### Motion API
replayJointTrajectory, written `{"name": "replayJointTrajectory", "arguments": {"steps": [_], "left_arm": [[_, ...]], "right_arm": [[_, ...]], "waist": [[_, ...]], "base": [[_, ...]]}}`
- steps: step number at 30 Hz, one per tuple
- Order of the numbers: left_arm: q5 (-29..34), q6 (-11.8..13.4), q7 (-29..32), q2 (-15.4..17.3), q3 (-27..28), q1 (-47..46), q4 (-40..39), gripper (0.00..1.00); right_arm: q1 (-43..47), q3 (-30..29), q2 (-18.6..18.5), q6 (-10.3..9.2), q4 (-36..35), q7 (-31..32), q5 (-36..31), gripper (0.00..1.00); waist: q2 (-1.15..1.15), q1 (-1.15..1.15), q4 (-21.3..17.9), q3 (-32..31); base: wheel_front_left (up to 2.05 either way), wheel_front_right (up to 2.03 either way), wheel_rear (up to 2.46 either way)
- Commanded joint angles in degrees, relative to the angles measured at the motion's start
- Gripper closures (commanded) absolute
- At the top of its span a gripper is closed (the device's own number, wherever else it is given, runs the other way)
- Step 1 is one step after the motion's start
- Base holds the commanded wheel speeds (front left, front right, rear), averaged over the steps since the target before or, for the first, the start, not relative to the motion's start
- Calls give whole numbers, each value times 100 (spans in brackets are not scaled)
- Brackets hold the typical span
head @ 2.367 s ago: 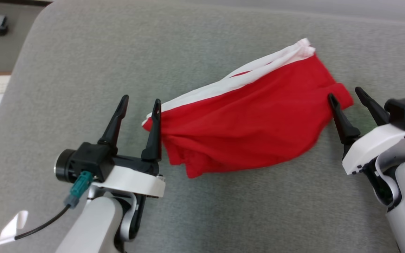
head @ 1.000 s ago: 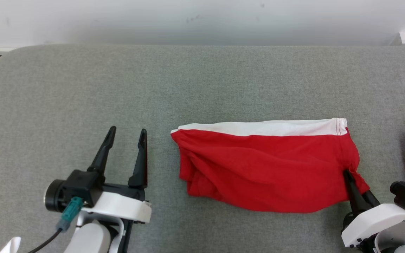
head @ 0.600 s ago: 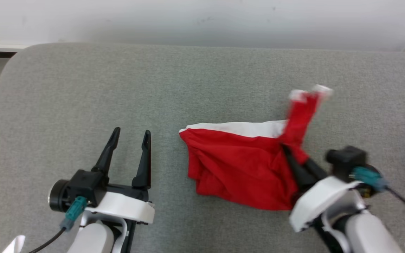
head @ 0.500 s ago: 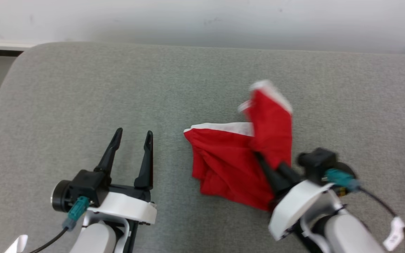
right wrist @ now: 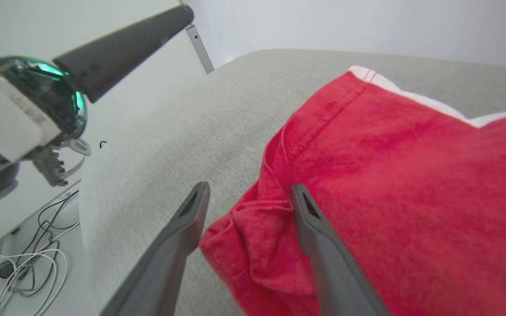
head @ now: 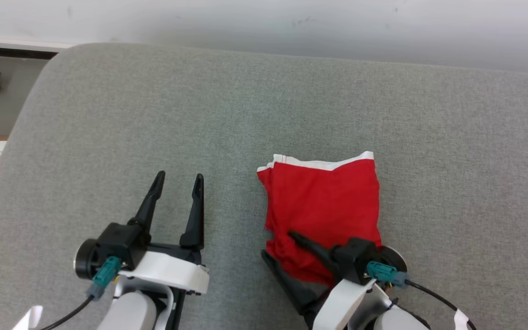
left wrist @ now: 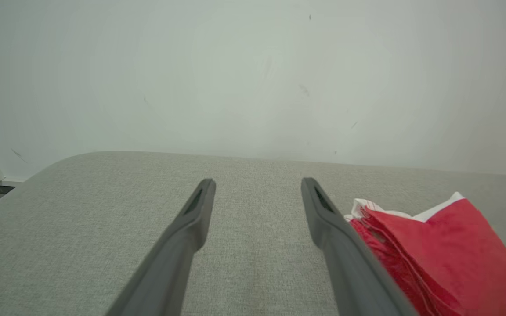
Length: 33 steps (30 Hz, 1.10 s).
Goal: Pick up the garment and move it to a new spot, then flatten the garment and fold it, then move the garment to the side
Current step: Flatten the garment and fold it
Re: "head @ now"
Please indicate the black white wall skirting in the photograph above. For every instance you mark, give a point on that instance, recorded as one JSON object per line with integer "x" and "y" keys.
{"x": 7, "y": 51}

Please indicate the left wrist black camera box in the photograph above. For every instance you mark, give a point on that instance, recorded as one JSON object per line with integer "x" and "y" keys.
{"x": 122, "y": 243}

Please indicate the wrist round black motor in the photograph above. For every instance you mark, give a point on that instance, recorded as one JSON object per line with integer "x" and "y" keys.
{"x": 394, "y": 261}
{"x": 85, "y": 261}

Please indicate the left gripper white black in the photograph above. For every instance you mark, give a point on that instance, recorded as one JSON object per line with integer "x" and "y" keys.
{"x": 172, "y": 272}

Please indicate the left wrist round black motor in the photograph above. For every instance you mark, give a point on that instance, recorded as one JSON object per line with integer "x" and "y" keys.
{"x": 85, "y": 261}

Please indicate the right wrist round black motor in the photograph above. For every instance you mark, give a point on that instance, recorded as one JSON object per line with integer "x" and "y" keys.
{"x": 394, "y": 261}

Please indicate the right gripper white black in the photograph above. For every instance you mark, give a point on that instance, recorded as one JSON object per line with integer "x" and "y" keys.
{"x": 337, "y": 307}

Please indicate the red basketball jersey white trim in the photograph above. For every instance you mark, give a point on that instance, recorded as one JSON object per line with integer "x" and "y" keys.
{"x": 323, "y": 206}

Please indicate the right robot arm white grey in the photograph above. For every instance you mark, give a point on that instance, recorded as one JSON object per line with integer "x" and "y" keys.
{"x": 397, "y": 321}

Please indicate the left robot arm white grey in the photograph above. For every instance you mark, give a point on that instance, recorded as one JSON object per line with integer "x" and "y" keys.
{"x": 131, "y": 311}

